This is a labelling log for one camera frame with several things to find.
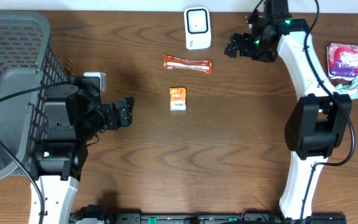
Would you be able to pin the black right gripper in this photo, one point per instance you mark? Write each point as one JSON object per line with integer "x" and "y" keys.
{"x": 245, "y": 39}

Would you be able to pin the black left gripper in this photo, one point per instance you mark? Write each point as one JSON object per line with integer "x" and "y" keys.
{"x": 119, "y": 113}

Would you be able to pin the orange tissue packet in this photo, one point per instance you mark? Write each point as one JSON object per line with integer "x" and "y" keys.
{"x": 178, "y": 99}

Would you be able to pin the brown snack bar wrapper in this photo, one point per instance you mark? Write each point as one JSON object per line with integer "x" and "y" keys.
{"x": 171, "y": 63}

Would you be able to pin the purple red tissue pack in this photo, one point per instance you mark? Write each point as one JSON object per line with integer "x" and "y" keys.
{"x": 342, "y": 60}

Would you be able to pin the teal snack wrapper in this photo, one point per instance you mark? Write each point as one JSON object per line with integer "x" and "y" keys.
{"x": 351, "y": 90}

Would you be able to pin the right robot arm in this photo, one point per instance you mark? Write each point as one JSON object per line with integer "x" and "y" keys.
{"x": 319, "y": 131}

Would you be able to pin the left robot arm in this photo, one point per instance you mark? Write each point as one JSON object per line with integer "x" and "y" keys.
{"x": 57, "y": 160}

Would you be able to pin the white barcode scanner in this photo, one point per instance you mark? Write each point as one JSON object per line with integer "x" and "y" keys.
{"x": 197, "y": 28}

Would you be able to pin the grey plastic mesh basket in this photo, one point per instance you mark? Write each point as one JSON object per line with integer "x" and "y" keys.
{"x": 27, "y": 60}

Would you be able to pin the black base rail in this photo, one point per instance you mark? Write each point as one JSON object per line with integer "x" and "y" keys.
{"x": 248, "y": 218}

